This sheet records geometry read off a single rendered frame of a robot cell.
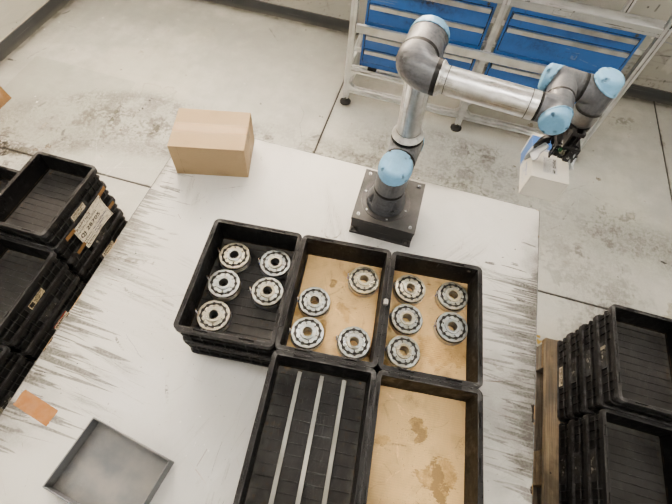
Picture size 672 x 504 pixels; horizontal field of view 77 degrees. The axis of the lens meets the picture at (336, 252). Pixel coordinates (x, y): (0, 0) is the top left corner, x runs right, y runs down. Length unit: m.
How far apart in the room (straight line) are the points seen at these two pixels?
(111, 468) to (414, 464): 0.87
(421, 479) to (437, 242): 0.88
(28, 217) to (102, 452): 1.19
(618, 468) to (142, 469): 1.69
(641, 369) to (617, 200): 1.52
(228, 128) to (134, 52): 2.16
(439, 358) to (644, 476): 1.03
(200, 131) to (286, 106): 1.48
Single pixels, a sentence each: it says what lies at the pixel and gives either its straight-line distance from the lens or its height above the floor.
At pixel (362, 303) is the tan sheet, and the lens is 1.42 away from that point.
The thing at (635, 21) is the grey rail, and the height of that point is 0.93.
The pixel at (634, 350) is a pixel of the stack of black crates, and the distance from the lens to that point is 2.18.
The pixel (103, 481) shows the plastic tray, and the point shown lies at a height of 0.70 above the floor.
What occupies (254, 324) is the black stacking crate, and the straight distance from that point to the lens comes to 1.39.
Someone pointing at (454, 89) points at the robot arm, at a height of 1.40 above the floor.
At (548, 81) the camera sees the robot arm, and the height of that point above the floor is 1.42.
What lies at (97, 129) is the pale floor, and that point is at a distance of 3.36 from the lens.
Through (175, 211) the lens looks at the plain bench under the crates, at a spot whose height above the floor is 0.70.
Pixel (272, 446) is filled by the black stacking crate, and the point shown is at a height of 0.83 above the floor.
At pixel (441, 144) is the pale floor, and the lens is 3.16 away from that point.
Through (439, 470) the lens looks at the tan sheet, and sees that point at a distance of 1.34.
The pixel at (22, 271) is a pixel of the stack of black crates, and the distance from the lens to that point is 2.33.
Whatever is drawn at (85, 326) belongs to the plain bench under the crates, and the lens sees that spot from 1.69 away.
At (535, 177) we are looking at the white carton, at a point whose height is 1.13.
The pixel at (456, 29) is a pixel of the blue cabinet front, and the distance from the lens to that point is 2.91.
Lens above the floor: 2.12
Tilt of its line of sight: 59 degrees down
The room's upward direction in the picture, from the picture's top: 7 degrees clockwise
